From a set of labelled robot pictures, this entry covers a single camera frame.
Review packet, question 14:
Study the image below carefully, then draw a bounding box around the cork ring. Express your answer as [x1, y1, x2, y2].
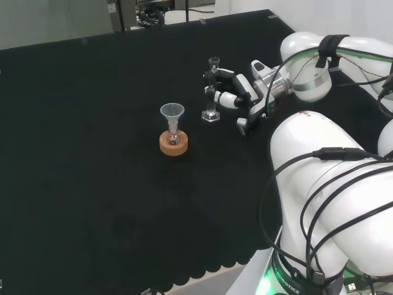
[159, 130, 189, 157]

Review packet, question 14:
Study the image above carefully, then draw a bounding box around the clear glass graduated cylinder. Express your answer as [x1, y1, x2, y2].
[201, 57, 221, 123]

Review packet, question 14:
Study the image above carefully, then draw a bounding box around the small round-bottom glass flask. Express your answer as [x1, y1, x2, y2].
[165, 121, 181, 146]

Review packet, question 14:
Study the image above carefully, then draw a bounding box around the clear plastic funnel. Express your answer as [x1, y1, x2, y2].
[160, 103, 185, 132]

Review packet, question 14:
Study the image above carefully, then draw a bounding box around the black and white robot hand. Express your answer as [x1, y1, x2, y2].
[203, 60, 272, 133]

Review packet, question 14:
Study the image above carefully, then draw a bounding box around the black bench cloth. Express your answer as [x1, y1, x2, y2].
[0, 9, 393, 287]

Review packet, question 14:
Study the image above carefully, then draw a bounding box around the grey cabinet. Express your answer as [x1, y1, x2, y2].
[106, 0, 138, 32]

